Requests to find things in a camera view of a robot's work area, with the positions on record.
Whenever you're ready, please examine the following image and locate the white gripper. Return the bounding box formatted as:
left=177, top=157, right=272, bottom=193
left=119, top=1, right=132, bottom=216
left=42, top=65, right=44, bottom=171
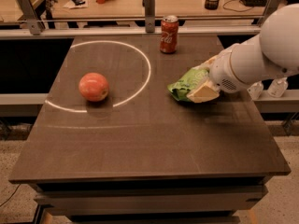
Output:
left=187, top=45, right=249, bottom=103

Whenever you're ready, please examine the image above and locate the green rice chip bag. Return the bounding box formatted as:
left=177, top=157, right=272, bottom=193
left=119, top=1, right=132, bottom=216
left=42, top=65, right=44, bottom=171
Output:
left=167, top=67, right=209, bottom=102

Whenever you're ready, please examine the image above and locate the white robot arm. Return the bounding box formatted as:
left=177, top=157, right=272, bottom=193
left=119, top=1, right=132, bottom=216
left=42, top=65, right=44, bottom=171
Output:
left=187, top=4, right=299, bottom=103

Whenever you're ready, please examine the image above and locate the red coke can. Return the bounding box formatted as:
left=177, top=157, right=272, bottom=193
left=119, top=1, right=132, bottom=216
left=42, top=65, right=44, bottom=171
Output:
left=160, top=15, right=178, bottom=54

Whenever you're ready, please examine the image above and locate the clear sanitizer bottle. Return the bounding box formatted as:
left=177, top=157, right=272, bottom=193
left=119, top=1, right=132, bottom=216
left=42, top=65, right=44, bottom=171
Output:
left=248, top=81, right=263, bottom=100

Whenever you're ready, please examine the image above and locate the black mesh cup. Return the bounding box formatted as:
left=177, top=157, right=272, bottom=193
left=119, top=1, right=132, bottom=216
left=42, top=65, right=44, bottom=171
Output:
left=205, top=0, right=220, bottom=10

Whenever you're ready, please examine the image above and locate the red apple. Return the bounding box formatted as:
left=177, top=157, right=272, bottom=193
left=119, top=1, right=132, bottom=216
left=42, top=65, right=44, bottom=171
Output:
left=78, top=73, right=109, bottom=102

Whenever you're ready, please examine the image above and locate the black cable on desk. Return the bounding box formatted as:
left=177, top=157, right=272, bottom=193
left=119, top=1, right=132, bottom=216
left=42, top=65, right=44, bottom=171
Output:
left=221, top=0, right=255, bottom=13

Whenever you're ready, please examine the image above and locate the metal railing frame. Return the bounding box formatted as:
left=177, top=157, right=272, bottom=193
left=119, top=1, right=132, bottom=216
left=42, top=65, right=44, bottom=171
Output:
left=0, top=0, right=283, bottom=40

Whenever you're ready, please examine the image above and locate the black floor cable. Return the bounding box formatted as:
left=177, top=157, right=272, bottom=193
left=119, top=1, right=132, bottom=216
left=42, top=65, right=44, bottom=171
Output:
left=0, top=184, right=21, bottom=209

